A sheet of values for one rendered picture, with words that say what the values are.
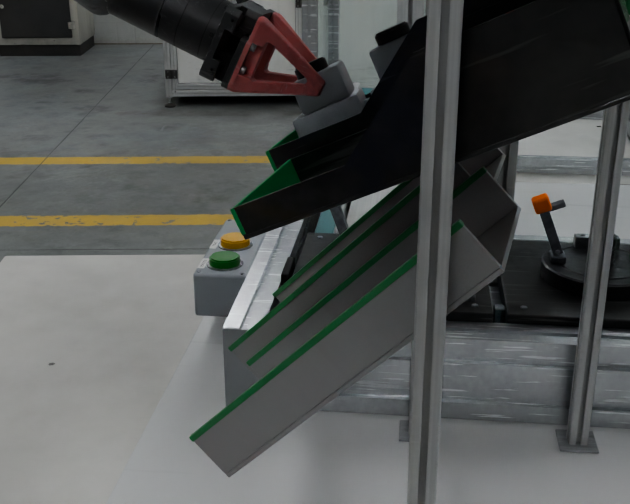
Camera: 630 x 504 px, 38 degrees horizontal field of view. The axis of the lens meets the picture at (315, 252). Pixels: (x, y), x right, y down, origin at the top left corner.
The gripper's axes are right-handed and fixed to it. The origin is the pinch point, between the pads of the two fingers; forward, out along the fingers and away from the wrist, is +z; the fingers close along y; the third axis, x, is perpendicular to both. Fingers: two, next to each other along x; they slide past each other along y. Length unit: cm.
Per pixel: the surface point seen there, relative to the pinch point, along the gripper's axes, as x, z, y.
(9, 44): 215, -315, 717
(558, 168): 12, 45, 110
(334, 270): 12.6, 8.8, -7.8
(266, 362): 23.0, 7.1, -8.4
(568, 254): 10.3, 35.3, 29.9
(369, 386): 29.8, 19.0, 11.3
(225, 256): 30.3, -3.1, 28.2
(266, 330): 21.2, 5.9, -6.3
